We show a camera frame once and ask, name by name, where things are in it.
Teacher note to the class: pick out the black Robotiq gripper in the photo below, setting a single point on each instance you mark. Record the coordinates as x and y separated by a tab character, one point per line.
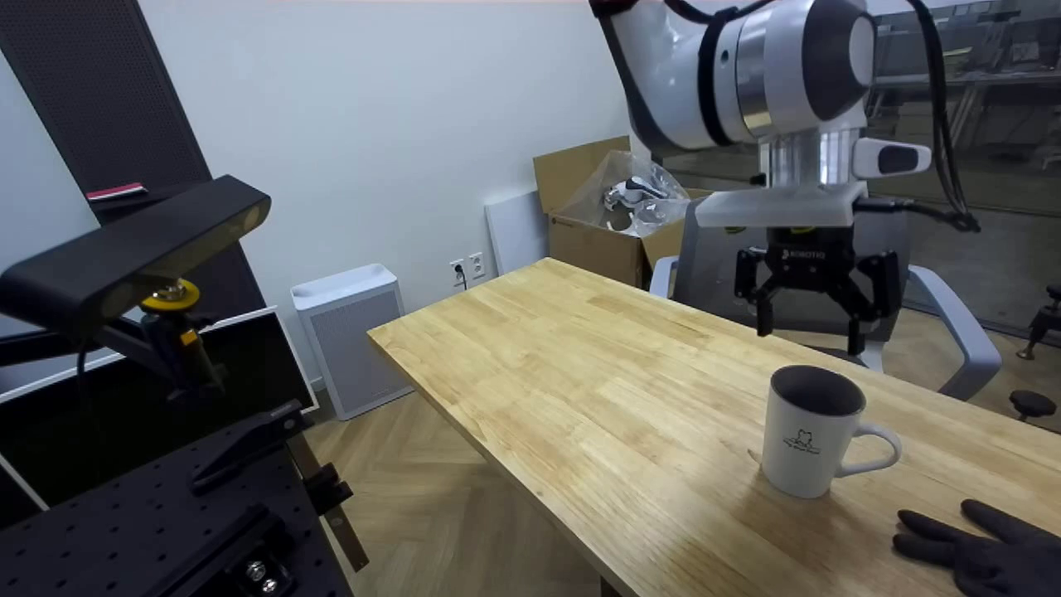
810	261

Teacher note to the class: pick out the white ceramic mug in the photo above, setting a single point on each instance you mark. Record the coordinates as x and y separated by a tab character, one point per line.
800	442

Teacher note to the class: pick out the grey office chair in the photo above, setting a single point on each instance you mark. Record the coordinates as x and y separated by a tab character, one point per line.
707	275

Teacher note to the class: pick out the crumpled clear plastic wrap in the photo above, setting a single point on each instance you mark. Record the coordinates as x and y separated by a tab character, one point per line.
636	201

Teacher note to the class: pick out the cardboard box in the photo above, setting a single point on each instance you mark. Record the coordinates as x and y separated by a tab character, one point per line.
590	252

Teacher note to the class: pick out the black caster wheel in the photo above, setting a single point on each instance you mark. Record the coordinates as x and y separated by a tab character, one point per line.
1034	407

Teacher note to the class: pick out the white flat board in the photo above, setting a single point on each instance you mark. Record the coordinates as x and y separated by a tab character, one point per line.
515	231

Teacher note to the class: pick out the black glove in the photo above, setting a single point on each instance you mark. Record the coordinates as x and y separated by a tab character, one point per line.
996	557

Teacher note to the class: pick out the white air purifier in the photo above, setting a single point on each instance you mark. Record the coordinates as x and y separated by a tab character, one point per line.
354	344

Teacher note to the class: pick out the red label strip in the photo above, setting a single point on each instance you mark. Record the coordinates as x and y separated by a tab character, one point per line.
119	190

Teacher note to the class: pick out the black perforated breadboard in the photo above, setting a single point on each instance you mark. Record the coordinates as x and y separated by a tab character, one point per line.
135	533

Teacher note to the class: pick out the black slanted beam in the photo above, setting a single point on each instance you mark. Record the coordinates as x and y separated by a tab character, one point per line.
102	100

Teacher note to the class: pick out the white wall outlet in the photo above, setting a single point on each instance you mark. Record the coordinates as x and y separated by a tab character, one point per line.
468	266

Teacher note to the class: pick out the yellow camera mount knob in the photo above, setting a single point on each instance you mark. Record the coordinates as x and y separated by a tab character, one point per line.
169	295

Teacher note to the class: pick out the black stereo camera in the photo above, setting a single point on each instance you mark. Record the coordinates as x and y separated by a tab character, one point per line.
122	261

